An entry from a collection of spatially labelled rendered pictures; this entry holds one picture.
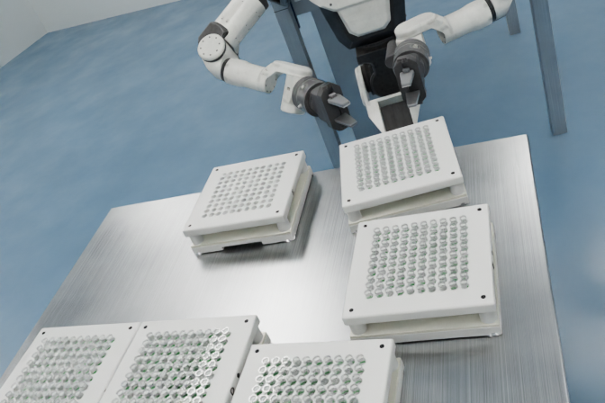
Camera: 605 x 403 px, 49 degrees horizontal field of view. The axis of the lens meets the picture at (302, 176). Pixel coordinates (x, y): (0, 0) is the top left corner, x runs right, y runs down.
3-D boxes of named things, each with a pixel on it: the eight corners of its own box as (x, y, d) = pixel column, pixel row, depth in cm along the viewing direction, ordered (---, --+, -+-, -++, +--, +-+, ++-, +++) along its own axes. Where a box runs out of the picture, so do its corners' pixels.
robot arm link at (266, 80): (306, 69, 166) (260, 58, 171) (300, 104, 168) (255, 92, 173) (317, 68, 172) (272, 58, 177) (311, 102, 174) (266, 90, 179)
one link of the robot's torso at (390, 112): (395, 215, 200) (358, 75, 210) (452, 201, 197) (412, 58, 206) (389, 210, 186) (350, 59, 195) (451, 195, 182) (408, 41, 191)
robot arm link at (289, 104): (300, 76, 161) (279, 67, 171) (292, 119, 164) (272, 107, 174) (338, 80, 167) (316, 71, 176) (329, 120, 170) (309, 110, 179)
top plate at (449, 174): (465, 183, 129) (462, 174, 127) (344, 214, 134) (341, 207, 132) (445, 122, 149) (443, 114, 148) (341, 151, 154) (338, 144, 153)
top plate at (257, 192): (216, 174, 166) (212, 166, 165) (306, 156, 158) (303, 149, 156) (185, 237, 147) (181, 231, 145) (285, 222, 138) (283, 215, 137)
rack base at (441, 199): (469, 202, 131) (466, 193, 130) (351, 233, 136) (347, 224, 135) (449, 140, 152) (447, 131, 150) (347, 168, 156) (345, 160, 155)
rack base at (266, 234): (223, 189, 168) (220, 182, 167) (313, 173, 160) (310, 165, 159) (194, 254, 149) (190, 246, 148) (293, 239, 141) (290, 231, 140)
